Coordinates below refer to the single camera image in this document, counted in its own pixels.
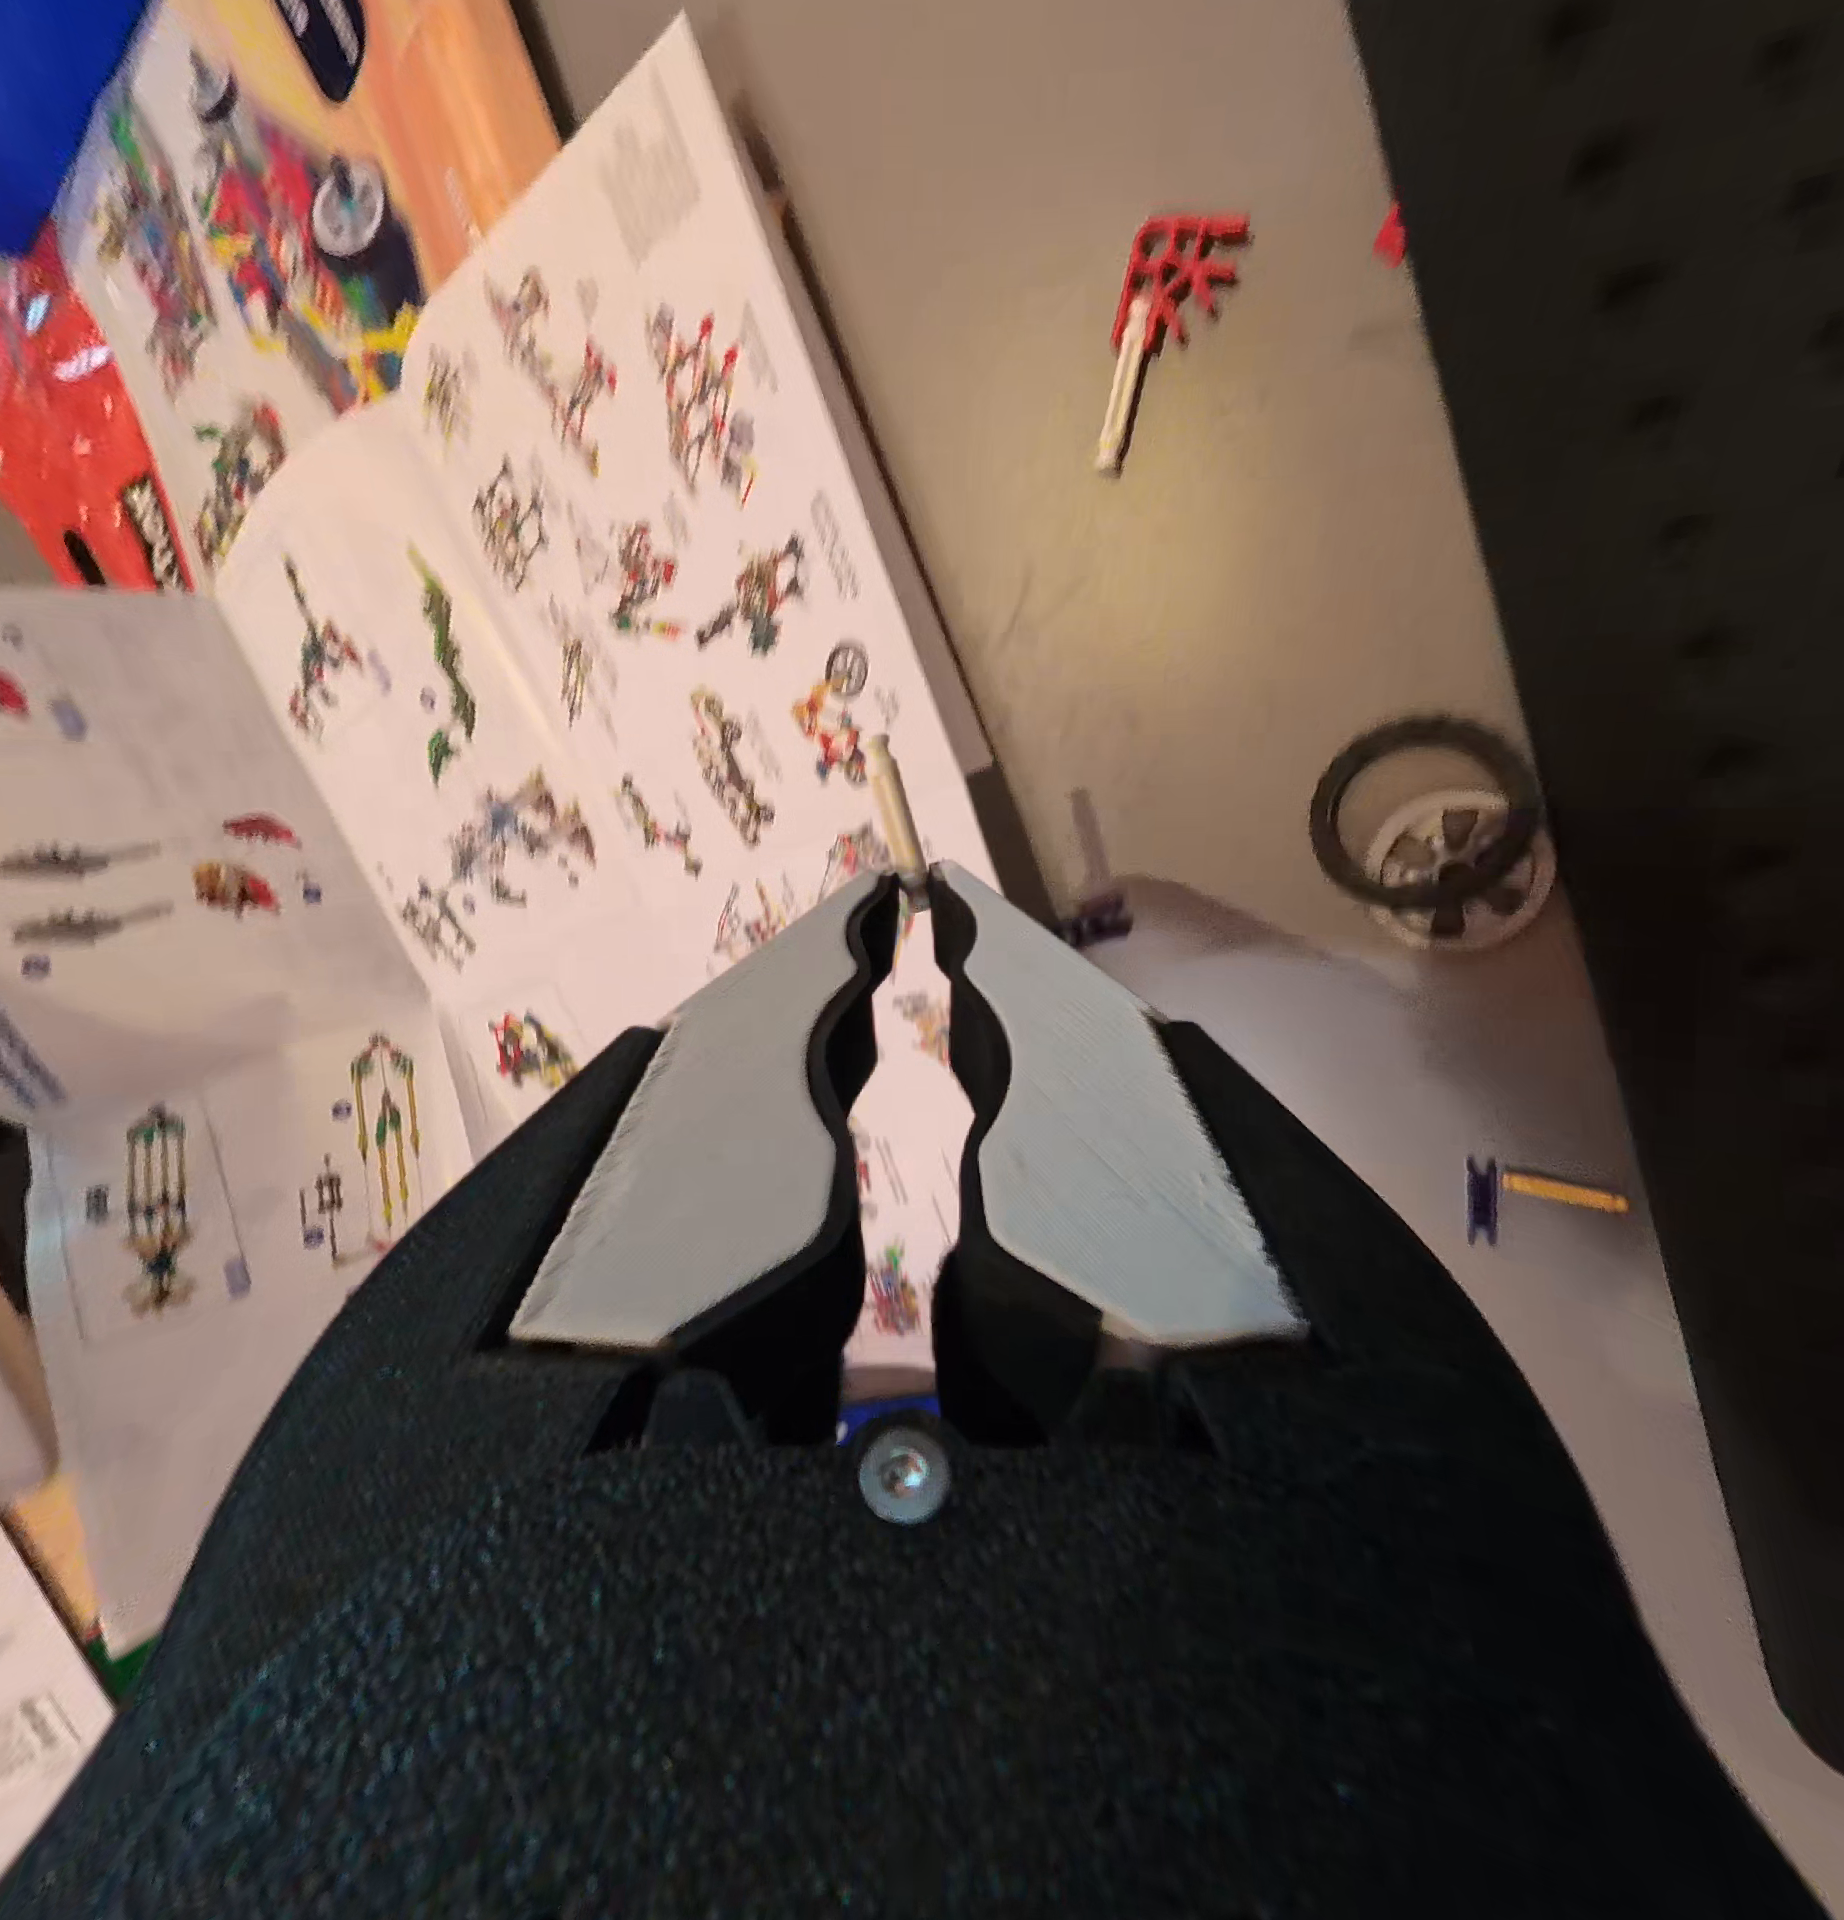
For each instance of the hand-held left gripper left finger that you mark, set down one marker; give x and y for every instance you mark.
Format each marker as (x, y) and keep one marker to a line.
(713, 1170)

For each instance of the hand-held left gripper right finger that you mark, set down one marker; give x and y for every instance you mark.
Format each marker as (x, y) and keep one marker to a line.
(1117, 1184)

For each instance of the red plastic connector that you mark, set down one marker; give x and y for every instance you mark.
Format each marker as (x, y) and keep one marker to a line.
(1184, 270)

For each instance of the purple plastic connector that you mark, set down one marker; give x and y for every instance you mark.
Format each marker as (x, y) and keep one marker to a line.
(1485, 1200)
(1103, 910)

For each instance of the black toy wheel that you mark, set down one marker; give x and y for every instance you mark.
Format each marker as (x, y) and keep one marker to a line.
(1440, 900)

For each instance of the orange plastic rod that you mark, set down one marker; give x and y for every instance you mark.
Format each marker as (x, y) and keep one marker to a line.
(1566, 1193)

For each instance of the black dimpled mat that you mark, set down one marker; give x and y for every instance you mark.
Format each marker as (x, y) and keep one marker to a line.
(1686, 750)

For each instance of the white instruction booklet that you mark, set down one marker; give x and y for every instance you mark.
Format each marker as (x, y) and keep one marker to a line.
(593, 450)

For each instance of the white printed paper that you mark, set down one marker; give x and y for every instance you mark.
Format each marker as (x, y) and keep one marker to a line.
(23, 1694)

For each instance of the small red plastic piece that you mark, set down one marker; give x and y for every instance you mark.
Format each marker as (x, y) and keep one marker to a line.
(1390, 237)

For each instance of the orange toy set box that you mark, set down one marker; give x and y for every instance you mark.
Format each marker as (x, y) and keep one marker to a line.
(456, 120)

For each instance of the blue plastic bin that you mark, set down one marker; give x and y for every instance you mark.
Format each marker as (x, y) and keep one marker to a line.
(36, 104)

